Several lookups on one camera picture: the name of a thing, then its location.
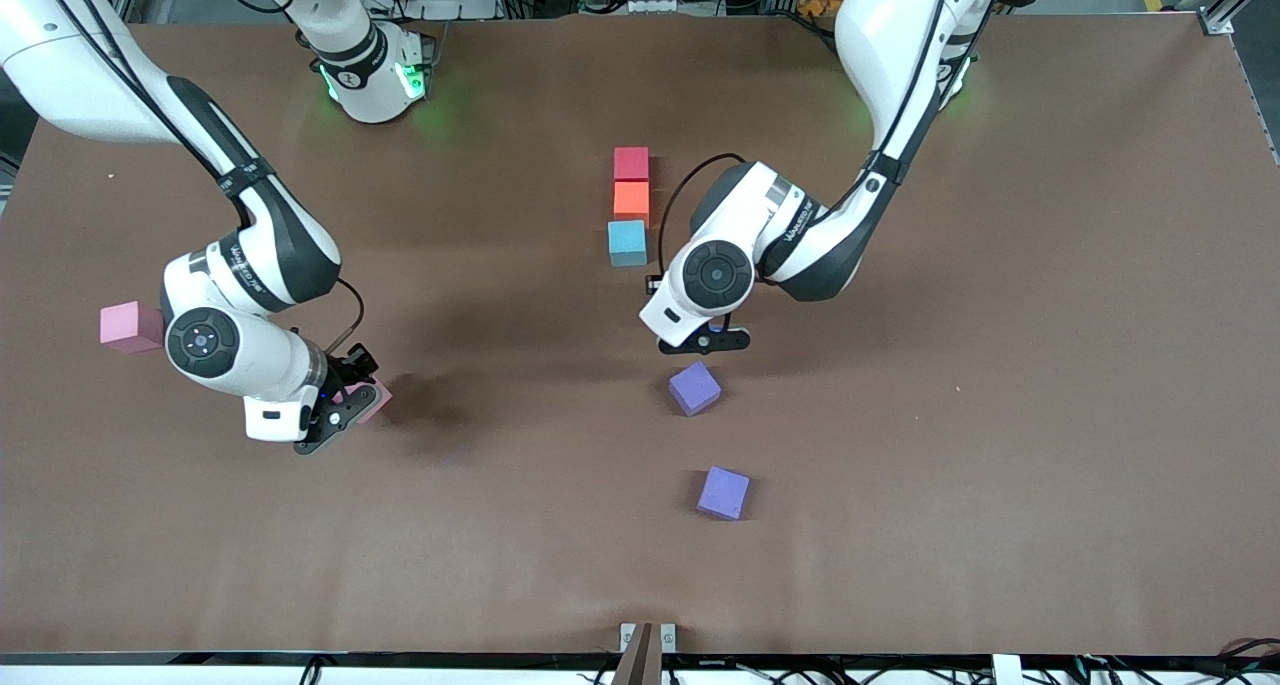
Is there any pink foam cube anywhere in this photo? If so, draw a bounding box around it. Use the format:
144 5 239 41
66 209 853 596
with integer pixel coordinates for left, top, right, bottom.
355 378 394 426
99 301 166 355

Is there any blue foam cube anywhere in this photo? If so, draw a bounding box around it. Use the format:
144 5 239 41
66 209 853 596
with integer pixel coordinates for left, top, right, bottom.
607 219 649 269

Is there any orange foam cube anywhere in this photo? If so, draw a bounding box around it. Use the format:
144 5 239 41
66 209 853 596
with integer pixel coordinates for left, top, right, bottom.
612 180 652 228

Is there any purple foam cube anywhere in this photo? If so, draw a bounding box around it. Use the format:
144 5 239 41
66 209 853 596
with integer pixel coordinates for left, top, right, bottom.
667 360 723 418
696 465 752 522

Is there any brown table cover sheet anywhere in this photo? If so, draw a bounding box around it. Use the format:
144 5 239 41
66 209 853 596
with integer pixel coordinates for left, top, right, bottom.
0 13 1280 658

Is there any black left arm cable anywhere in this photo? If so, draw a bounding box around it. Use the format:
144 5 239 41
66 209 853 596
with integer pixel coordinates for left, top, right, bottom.
645 0 951 296

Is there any slanted metal post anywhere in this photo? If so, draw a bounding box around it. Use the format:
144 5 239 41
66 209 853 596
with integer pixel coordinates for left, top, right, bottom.
610 622 665 685

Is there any silver metal bracket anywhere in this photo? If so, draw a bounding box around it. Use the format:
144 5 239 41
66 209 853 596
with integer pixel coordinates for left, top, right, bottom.
619 622 677 654

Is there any aluminium frame profile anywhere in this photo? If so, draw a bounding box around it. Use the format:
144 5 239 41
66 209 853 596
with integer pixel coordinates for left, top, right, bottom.
1195 0 1280 38

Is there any black cable bundle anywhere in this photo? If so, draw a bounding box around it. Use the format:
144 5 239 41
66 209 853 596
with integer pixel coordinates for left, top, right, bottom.
1075 637 1280 685

